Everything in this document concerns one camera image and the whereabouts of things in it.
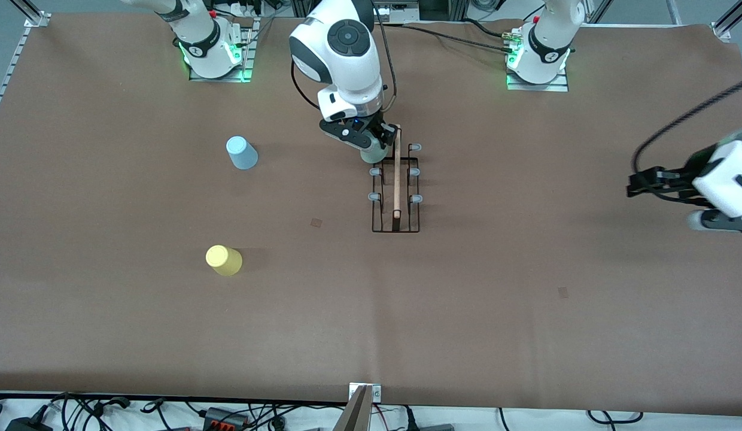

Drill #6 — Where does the pale green plastic cup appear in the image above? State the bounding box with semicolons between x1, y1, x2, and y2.
360;139;388;164

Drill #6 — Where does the black wire cup holder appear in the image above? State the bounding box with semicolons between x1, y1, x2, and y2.
369;124;423;234

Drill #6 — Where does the yellow plastic cup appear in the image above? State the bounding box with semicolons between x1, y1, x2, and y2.
205;245;243;277

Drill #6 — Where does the light blue plastic cup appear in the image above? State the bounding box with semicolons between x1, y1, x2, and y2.
226;136;259;171

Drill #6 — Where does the grey power strip box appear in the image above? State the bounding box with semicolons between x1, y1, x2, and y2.
374;0;421;25

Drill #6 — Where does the brown table cover sheet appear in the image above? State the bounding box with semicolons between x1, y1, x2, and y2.
0;12;742;415

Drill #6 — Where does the grey metal bar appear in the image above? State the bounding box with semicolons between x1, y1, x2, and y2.
333;385;373;431

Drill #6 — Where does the black orange connector box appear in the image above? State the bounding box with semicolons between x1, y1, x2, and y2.
202;407;250;429

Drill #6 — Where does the black power adapter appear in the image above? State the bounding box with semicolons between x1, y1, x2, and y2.
5;416;53;431

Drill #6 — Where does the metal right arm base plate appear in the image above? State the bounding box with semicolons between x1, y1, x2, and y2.
188;18;256;83

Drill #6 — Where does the black cable on table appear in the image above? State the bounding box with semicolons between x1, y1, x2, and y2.
383;20;522;56

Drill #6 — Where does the aluminium frame profile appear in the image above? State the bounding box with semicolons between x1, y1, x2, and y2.
711;0;742;41

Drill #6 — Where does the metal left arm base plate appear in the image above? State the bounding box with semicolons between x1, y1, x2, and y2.
506;65;570;92

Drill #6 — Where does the black looped cable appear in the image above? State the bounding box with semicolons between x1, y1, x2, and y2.
586;409;644;426

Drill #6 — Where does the small metal edge bracket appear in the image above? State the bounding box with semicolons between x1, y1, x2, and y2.
349;383;382;403

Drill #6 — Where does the perforated aluminium rail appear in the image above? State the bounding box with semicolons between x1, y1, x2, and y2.
0;0;50;128

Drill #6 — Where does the black cable tangle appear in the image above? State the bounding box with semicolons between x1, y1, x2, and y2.
0;392;348;431

